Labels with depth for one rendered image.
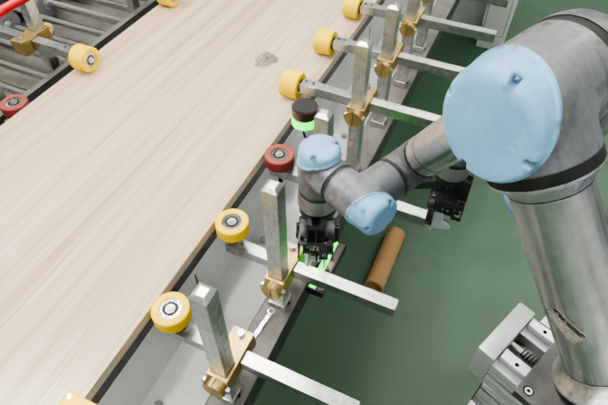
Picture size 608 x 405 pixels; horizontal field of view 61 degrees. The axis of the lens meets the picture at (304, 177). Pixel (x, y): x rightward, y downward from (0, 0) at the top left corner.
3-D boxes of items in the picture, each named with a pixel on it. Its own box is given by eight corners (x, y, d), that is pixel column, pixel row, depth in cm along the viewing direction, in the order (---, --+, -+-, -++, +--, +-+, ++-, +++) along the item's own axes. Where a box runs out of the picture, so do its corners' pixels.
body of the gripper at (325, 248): (296, 260, 104) (295, 223, 96) (299, 226, 110) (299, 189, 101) (334, 263, 104) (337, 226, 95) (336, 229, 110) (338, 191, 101)
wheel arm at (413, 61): (479, 79, 156) (482, 69, 153) (476, 86, 154) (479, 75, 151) (326, 42, 170) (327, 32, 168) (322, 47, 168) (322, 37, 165)
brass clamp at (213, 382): (259, 345, 113) (257, 334, 109) (227, 403, 104) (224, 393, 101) (233, 334, 115) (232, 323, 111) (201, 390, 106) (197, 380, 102)
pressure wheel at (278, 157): (299, 176, 147) (299, 146, 138) (287, 195, 142) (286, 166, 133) (274, 168, 149) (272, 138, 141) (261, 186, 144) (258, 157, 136)
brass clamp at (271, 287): (306, 259, 129) (306, 248, 125) (282, 304, 121) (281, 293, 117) (284, 251, 131) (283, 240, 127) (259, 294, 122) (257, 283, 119)
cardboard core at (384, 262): (406, 230, 223) (384, 285, 205) (403, 241, 229) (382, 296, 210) (388, 224, 226) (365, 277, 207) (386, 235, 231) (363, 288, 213)
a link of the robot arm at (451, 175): (433, 164, 112) (442, 141, 117) (430, 179, 115) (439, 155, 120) (468, 174, 110) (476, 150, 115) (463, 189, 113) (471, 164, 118)
